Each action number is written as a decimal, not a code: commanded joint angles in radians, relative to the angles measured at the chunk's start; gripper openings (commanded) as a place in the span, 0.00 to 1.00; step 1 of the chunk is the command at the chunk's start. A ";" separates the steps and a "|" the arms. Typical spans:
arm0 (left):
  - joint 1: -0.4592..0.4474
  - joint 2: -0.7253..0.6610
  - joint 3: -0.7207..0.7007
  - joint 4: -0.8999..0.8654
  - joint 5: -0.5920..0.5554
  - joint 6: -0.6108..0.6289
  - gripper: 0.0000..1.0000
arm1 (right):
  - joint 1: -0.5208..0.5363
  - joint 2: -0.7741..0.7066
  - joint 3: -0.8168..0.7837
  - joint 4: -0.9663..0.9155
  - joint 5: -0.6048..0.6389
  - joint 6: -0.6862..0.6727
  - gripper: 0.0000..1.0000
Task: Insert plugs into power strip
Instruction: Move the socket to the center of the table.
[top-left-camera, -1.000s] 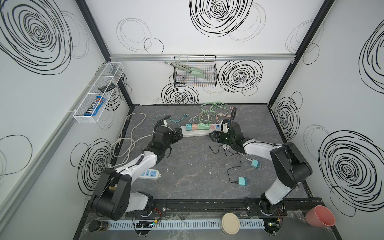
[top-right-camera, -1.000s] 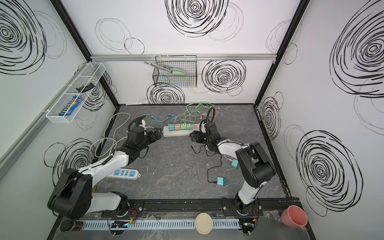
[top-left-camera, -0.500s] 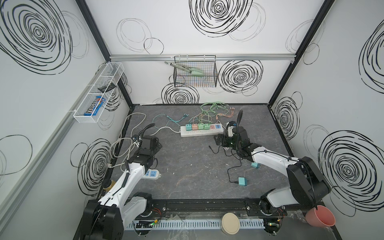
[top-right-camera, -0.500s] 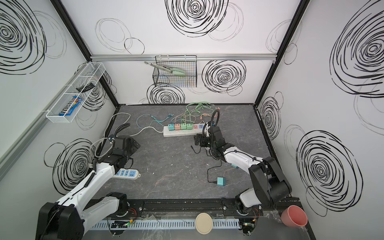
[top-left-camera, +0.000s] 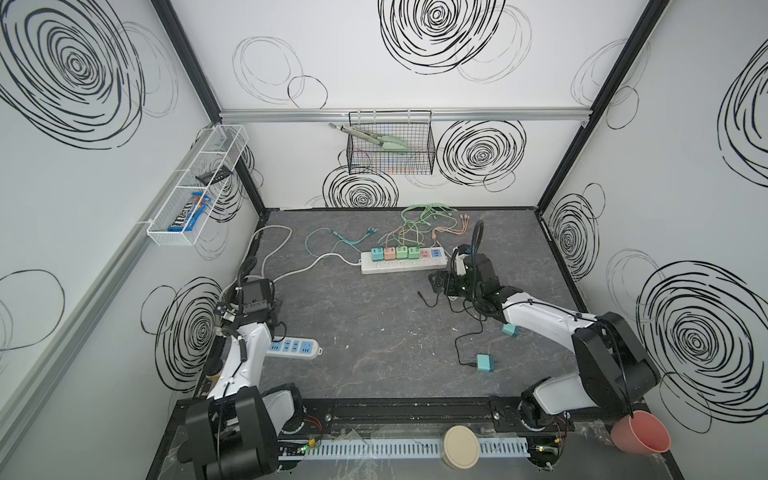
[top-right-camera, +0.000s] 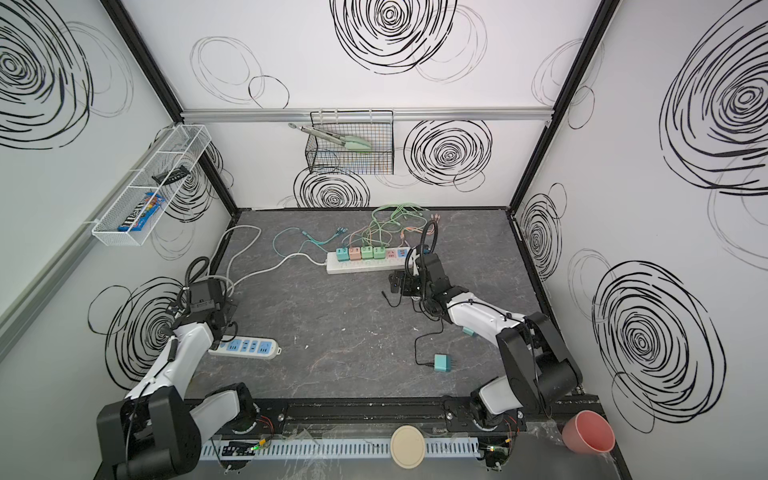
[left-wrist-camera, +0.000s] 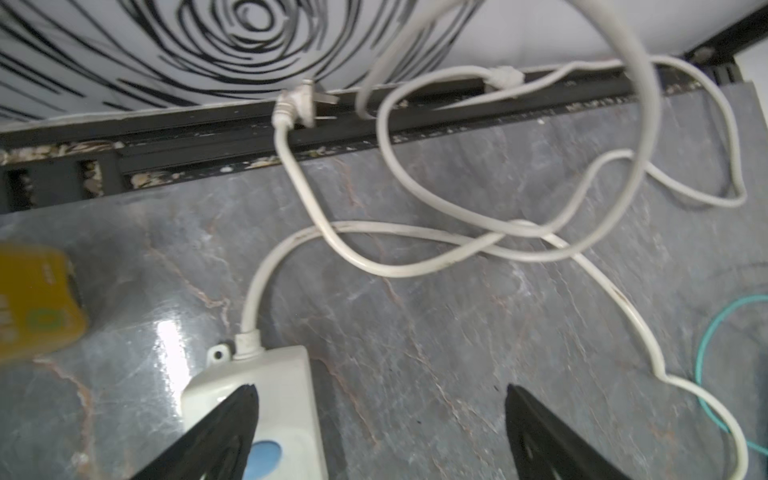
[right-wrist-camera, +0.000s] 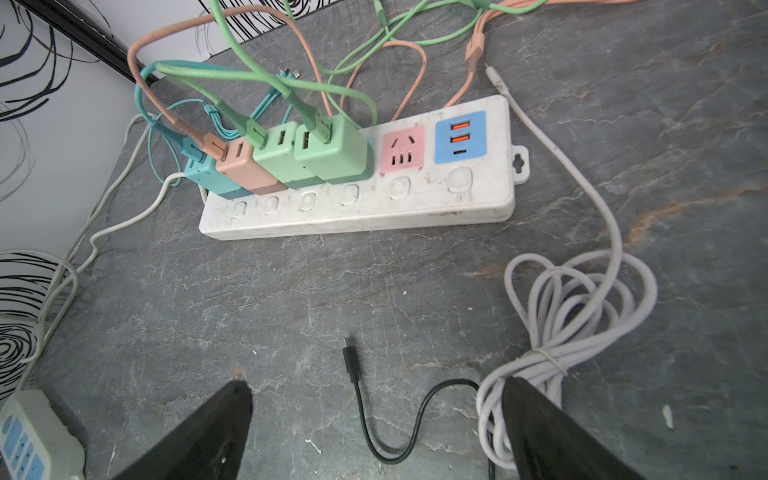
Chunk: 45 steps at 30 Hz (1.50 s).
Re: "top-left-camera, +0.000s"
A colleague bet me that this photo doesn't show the white power strip cable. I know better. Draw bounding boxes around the white power strip cable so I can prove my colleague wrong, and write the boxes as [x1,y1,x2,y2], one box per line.
[218,224,364,301]

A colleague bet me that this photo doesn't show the black wire wall basket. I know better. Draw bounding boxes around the black wire wall basket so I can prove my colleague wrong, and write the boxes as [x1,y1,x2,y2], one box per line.
[343,109,437,176]

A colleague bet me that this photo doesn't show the beige round lid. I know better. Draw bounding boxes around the beige round lid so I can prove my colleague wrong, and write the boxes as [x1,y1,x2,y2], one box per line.
[441,425,480,470]

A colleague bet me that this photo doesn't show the pink charger cable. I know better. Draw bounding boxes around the pink charger cable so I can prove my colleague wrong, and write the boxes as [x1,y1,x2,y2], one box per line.
[383,213,473,250]

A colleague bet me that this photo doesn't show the white multicolour power strip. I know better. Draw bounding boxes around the white multicolour power strip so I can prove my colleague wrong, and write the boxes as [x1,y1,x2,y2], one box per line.
[360,247,449,275]

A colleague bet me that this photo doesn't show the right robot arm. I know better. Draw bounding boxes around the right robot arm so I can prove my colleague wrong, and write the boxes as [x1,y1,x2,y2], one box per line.
[428,247,661,431]

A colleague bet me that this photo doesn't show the teal charger black cable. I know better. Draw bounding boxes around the teal charger black cable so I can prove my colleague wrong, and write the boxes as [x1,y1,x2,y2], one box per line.
[417,290,496,373]

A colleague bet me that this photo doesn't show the teal charger plug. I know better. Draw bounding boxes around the teal charger plug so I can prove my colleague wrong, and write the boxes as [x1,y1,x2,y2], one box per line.
[371,247,385,262]

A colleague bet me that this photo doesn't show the pink plastic cup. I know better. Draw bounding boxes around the pink plastic cup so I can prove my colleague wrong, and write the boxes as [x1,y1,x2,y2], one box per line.
[610,411,671,455]

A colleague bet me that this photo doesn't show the white wire wall shelf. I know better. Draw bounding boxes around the white wire wall shelf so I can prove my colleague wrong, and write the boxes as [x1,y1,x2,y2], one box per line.
[146,124,248,247]

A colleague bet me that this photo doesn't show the green kitchen tongs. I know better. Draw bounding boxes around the green kitchen tongs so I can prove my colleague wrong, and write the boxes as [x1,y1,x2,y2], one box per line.
[328,123,410,152]

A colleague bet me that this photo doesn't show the white blue power strip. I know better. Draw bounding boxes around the white blue power strip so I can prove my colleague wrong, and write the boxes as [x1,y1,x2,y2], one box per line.
[266,337,323,360]

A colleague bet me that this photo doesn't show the blue candy packet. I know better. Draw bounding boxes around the blue candy packet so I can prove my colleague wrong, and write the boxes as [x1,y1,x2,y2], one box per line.
[167,192,210,232]

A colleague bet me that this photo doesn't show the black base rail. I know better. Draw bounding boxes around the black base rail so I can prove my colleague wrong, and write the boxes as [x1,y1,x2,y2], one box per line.
[170,395,649,428]

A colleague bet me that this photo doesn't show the green charger cable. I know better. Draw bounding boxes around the green charger cable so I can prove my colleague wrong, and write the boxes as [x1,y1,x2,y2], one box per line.
[400,203,461,248]
[395,202,457,248]

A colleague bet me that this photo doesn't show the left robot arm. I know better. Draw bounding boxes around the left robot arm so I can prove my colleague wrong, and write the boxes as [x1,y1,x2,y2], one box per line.
[179,277,304,479]

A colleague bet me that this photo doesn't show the yellow liquid bottle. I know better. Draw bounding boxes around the yellow liquid bottle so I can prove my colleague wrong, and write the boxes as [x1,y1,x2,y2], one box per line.
[204,359,223,385]

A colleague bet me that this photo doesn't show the white slotted cable duct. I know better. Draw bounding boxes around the white slotted cable duct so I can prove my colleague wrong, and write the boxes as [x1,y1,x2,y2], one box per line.
[299,437,530,460]

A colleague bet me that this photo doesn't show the black remote control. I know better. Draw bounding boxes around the black remote control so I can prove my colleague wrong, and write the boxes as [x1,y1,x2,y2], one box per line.
[195,165,232,186]

